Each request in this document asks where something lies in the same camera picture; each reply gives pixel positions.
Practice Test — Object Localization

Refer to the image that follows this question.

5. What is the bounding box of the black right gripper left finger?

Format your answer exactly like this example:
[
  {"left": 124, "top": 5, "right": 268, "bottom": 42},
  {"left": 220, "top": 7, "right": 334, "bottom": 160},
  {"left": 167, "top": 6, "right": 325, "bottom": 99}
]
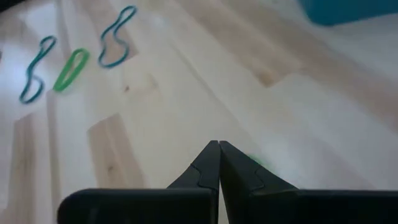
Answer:
[{"left": 57, "top": 139, "right": 221, "bottom": 224}]

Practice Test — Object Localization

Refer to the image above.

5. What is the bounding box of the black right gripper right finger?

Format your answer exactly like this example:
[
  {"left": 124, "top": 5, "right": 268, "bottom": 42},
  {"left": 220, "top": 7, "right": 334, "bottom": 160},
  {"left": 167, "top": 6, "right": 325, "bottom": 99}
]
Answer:
[{"left": 220, "top": 140, "right": 398, "bottom": 224}]

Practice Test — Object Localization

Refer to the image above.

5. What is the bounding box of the green rubber band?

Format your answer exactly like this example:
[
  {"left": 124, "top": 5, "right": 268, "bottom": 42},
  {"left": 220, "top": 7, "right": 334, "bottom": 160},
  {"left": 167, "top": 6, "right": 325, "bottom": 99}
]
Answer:
[
  {"left": 52, "top": 47, "right": 91, "bottom": 93},
  {"left": 247, "top": 154, "right": 273, "bottom": 170}
]

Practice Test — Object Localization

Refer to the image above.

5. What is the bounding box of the teal plastic bin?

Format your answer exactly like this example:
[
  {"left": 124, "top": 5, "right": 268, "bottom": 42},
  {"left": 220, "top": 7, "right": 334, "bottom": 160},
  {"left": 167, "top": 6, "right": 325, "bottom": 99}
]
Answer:
[{"left": 297, "top": 0, "right": 398, "bottom": 27}]

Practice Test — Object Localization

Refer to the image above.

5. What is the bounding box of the teal rubber band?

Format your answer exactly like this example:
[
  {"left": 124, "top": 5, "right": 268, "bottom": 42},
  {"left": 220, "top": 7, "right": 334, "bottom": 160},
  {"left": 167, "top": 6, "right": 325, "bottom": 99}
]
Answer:
[
  {"left": 97, "top": 4, "right": 139, "bottom": 70},
  {"left": 18, "top": 35, "right": 58, "bottom": 105}
]

